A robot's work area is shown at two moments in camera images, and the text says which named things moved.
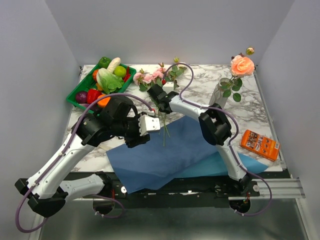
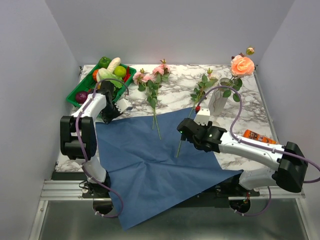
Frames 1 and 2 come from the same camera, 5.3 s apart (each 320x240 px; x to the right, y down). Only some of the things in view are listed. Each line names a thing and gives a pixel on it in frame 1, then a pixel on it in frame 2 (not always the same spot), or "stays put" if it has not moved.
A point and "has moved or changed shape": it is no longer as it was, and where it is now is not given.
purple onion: [81, 97] stays put
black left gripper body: [130, 130] to [110, 112]
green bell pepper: [104, 62] stays put
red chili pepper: [128, 75] stays put
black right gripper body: [165, 111] to [206, 127]
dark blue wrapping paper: [180, 144] has moved or changed shape
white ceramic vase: [223, 85] stays put
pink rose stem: [241, 65] stays put
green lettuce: [109, 82] stays put
